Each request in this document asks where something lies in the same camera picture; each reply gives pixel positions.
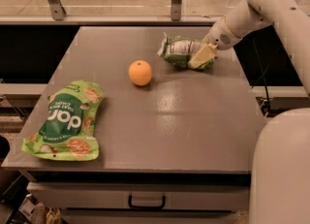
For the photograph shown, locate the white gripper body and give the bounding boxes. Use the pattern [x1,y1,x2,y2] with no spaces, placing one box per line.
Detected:
[208,17,241,50]

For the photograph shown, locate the green jalapeno chip bag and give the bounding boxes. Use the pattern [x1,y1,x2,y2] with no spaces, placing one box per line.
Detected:
[157,34,206,69]

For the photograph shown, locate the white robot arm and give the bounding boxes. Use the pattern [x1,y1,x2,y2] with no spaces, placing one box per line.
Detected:
[188,0,310,224]

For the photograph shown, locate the green apple chips bag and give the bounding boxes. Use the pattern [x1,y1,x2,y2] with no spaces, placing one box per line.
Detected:
[21,80,104,161]

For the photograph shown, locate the orange fruit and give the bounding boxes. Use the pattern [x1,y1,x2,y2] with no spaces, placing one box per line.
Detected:
[128,60,153,86]

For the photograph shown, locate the snack packages on floor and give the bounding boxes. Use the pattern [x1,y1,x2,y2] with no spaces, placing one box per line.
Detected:
[18,194,63,224]

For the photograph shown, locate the black hanging cable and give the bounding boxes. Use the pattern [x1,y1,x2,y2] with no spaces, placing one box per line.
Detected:
[251,37,279,115]

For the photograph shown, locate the grey drawer with black handle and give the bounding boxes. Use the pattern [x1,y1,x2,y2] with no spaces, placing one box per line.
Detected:
[27,182,249,211]

